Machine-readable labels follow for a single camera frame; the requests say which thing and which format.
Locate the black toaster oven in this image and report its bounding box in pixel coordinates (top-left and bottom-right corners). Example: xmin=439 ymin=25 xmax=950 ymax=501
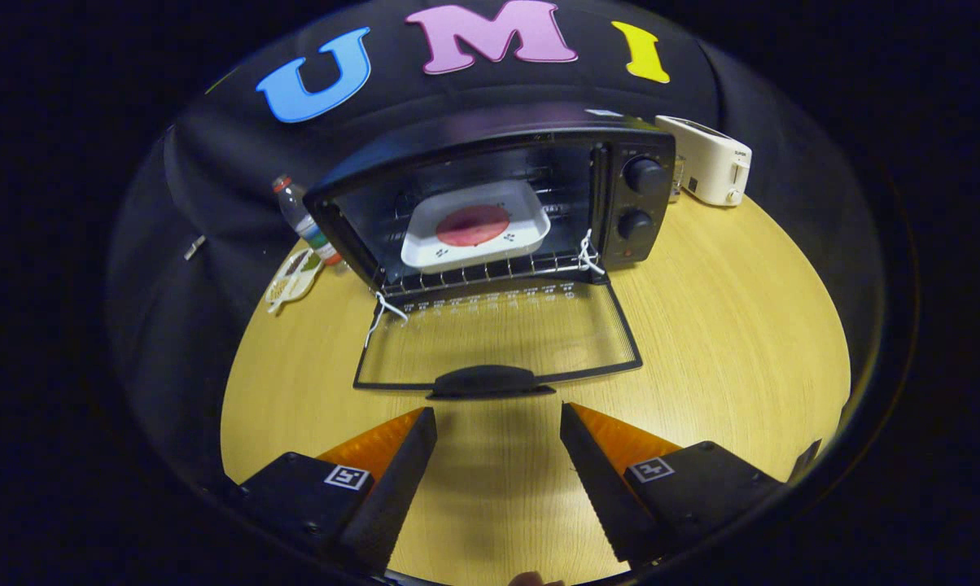
xmin=303 ymin=122 xmax=676 ymax=401

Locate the small patterned dish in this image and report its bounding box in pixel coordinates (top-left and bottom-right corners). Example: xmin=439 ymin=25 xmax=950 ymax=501
xmin=265 ymin=248 xmax=326 ymax=315

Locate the white square plate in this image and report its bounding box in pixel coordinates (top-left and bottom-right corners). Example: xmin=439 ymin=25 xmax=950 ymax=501
xmin=400 ymin=181 xmax=553 ymax=273

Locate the pink ham slice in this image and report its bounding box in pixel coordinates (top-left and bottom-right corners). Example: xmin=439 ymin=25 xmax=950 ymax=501
xmin=435 ymin=204 xmax=512 ymax=247

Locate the clear plastic bottle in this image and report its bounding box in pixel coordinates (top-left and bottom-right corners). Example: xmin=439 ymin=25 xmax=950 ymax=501
xmin=272 ymin=175 xmax=345 ymax=268

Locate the white bread toaster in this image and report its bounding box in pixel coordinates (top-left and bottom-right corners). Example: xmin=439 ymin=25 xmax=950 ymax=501
xmin=655 ymin=115 xmax=753 ymax=207

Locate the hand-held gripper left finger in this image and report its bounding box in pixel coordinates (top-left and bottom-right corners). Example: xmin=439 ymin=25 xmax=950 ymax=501
xmin=221 ymin=407 xmax=439 ymax=575

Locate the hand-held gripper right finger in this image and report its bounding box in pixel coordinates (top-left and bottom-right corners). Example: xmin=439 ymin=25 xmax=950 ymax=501
xmin=560 ymin=401 xmax=788 ymax=569

